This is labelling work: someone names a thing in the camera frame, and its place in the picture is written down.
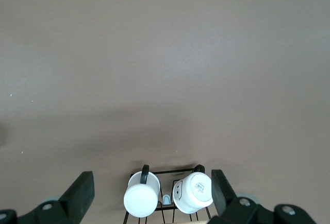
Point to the white mug with plain base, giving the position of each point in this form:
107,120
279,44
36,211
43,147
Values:
140,200

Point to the white mug with printed base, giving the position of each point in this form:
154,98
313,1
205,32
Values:
196,190

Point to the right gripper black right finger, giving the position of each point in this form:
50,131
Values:
227,200

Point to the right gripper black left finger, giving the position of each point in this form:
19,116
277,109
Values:
74,195

